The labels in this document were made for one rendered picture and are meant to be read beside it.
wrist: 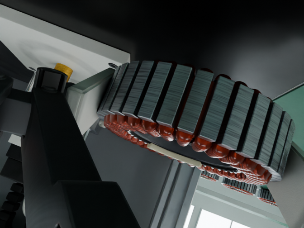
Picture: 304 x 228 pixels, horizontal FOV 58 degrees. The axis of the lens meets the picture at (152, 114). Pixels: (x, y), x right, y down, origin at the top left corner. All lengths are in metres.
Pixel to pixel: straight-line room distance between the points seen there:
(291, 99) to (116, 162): 0.36
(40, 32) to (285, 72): 0.20
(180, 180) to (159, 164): 0.17
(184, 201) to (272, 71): 0.24
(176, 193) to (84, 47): 0.23
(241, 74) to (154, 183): 0.37
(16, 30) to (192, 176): 0.27
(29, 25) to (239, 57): 0.18
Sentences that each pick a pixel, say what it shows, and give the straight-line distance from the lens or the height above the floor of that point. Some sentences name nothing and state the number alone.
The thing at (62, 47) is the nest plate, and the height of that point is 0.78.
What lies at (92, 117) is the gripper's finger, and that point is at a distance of 0.16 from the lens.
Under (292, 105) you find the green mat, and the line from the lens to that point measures 0.30.
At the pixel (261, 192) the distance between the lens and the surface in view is 1.01.
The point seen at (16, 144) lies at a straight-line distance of 0.35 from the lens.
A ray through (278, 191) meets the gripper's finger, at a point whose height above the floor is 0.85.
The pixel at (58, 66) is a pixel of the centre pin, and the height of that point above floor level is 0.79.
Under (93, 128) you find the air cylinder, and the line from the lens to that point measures 0.43.
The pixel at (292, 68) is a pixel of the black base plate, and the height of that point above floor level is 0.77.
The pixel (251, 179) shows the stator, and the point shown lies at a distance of 0.16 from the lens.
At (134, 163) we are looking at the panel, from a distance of 0.55.
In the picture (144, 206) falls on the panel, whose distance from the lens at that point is 0.55.
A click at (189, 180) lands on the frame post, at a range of 0.40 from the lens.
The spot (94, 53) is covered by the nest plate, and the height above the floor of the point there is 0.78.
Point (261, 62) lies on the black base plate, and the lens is 0.20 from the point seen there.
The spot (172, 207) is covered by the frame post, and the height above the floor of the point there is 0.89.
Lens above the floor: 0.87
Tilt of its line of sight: 13 degrees down
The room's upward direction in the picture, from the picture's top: 159 degrees counter-clockwise
